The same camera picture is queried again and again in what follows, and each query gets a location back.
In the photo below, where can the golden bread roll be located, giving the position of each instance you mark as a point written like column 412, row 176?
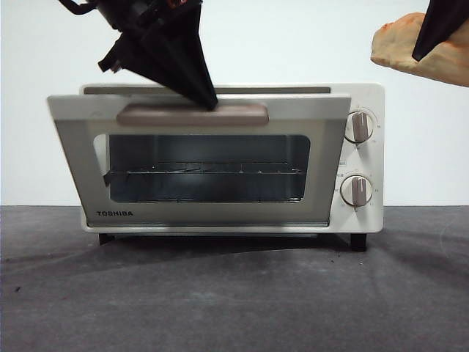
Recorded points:
column 395, row 47

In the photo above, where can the cream Toshiba toaster oven body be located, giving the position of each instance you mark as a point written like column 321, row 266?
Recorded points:
column 374, row 220

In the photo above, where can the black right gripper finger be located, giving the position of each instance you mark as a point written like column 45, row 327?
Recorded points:
column 439, row 22

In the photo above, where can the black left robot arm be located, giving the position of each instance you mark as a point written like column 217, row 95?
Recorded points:
column 121, row 14

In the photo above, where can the beige oven knob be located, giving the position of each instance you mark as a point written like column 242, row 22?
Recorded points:
column 356, row 190
column 361, row 127

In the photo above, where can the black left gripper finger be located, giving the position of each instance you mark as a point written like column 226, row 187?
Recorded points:
column 187, row 47
column 146, row 62

